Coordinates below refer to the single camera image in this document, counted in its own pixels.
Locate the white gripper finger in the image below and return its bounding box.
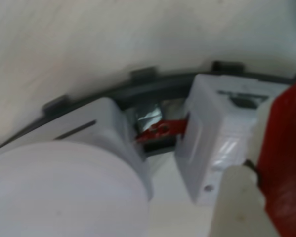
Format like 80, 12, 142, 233
211, 160, 279, 237

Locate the red tuna sushi toy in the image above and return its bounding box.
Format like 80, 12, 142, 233
246, 76, 296, 237

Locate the white Shinkansen toy train car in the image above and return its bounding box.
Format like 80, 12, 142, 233
174, 73, 289, 207

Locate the white round plastic dish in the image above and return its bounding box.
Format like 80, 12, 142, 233
0, 140, 151, 237

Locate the red toy train coupler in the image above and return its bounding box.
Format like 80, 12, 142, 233
135, 118, 189, 144

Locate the shiny silver metal piece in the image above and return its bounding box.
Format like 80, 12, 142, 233
134, 101, 164, 129

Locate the dark gray toy rail track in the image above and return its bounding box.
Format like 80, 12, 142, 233
0, 60, 296, 154

